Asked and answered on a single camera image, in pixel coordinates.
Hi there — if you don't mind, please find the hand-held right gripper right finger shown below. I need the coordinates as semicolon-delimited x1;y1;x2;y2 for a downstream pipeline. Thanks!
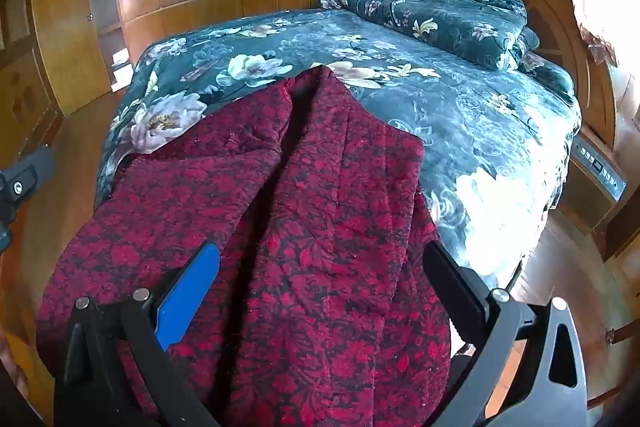
422;239;589;427

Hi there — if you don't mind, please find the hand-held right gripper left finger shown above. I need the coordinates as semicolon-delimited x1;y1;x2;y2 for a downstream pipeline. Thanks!
54;243;221;427

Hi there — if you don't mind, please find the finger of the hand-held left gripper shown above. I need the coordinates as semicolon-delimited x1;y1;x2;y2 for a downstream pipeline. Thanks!
0;146;55;254

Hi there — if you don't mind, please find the red patterned knit garment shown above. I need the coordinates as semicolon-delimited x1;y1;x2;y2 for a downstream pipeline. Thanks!
35;66;453;427

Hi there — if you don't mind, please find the green floral bed blanket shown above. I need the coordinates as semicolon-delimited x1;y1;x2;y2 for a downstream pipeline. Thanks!
95;7;583;278

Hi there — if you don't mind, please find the wooden door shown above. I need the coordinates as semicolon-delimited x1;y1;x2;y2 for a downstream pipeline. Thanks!
29;0;114;118

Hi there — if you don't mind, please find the bedside control panel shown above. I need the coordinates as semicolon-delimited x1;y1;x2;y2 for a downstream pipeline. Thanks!
572;136;629;200

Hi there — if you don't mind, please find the folded green floral quilt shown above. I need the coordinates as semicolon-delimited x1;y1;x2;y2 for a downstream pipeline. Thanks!
319;0;541;72

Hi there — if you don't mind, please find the wooden arched headboard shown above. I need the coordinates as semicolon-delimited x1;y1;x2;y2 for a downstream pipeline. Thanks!
387;0;622;154

